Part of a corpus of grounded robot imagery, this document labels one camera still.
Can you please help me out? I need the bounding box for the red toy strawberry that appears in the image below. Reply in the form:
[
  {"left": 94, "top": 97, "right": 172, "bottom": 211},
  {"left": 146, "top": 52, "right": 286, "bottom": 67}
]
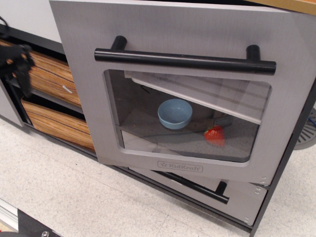
[{"left": 204, "top": 125, "right": 226, "bottom": 147}]

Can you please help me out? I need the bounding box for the wood pattern bin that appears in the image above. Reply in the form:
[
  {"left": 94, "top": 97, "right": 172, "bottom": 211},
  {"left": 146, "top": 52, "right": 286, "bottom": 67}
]
[
  {"left": 21, "top": 95, "right": 95, "bottom": 152},
  {"left": 0, "top": 39, "right": 83, "bottom": 109}
]

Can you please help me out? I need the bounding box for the black oven door handle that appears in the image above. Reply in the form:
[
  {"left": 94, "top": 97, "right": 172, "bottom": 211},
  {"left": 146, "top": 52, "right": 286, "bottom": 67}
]
[{"left": 94, "top": 36, "right": 277, "bottom": 76}]

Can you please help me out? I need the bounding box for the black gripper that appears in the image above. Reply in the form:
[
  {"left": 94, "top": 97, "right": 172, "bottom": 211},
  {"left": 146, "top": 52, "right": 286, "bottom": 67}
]
[{"left": 0, "top": 44, "right": 34, "bottom": 98}]

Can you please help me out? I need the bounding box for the aluminium rail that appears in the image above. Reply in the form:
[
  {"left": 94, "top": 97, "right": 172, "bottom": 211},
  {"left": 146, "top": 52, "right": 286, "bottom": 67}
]
[{"left": 0, "top": 198, "right": 19, "bottom": 232}]

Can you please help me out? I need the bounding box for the grey round base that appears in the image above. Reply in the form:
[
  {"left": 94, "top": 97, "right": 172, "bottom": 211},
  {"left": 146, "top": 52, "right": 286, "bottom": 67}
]
[{"left": 294, "top": 108, "right": 316, "bottom": 150}]

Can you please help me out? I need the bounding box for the black drawer handle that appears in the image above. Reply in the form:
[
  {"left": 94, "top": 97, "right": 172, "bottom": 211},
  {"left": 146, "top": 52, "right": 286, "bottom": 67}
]
[{"left": 153, "top": 170, "right": 230, "bottom": 204}]

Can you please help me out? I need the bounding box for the grey toy oven door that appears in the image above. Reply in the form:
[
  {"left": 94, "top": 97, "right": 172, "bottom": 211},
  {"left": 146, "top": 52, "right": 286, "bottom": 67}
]
[{"left": 50, "top": 0, "right": 316, "bottom": 185}]

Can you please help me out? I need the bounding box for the blue bowl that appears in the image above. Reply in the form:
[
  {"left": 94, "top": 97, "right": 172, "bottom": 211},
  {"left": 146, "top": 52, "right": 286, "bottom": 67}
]
[{"left": 158, "top": 99, "right": 193, "bottom": 130}]

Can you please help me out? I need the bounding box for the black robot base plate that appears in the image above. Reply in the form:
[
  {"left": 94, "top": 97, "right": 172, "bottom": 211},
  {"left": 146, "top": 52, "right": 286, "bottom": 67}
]
[{"left": 17, "top": 209, "right": 61, "bottom": 237}]

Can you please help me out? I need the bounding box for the lower wood pattern bin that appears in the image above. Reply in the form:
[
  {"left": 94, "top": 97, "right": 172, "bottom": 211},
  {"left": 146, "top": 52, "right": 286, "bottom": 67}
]
[{"left": 21, "top": 95, "right": 95, "bottom": 152}]

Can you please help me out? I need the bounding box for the grey lower drawer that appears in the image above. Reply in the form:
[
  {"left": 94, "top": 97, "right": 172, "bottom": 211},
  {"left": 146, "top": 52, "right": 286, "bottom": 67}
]
[{"left": 131, "top": 168, "right": 267, "bottom": 226}]

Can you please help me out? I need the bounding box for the toy kitchen cabinet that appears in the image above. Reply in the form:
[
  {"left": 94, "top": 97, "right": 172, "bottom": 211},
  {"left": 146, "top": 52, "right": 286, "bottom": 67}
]
[{"left": 0, "top": 0, "right": 316, "bottom": 237}]

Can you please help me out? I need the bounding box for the upper wood pattern bin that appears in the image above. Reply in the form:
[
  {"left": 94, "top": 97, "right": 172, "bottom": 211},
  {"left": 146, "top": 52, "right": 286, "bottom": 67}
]
[{"left": 0, "top": 39, "right": 83, "bottom": 109}]

